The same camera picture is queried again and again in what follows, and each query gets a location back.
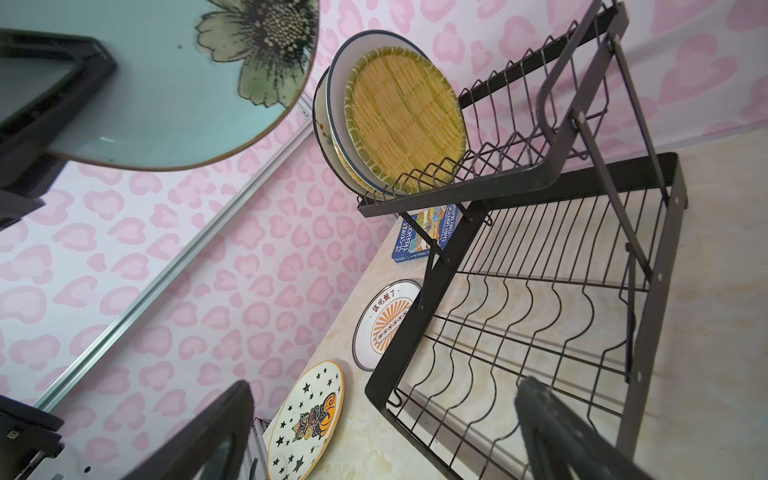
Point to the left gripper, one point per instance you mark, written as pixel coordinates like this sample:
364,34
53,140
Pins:
46,81

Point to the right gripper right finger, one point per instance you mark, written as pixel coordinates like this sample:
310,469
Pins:
560,445

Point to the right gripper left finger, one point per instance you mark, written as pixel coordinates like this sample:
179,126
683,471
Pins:
211,446

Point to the mint green flower plate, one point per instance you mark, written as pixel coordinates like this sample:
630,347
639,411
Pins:
196,81

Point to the white plate green rim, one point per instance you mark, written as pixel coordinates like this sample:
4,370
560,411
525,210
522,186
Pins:
350,52

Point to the yellow green woven plate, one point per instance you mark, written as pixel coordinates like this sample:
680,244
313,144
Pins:
404,120

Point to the orange woven bamboo plate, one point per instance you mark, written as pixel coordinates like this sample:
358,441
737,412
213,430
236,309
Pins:
349,170

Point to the cream floral plate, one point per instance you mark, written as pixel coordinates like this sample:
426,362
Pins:
324,137

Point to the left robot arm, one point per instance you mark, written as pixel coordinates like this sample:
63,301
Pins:
28,435

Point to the star pattern cartoon plate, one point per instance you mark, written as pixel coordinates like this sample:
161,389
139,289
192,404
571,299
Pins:
305,423

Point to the white plate orange sunburst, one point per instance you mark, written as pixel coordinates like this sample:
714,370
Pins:
380,321

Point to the blue treehouse book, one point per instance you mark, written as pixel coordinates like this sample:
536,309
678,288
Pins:
435,224

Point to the black wire dish rack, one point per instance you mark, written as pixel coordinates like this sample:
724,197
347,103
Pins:
559,266

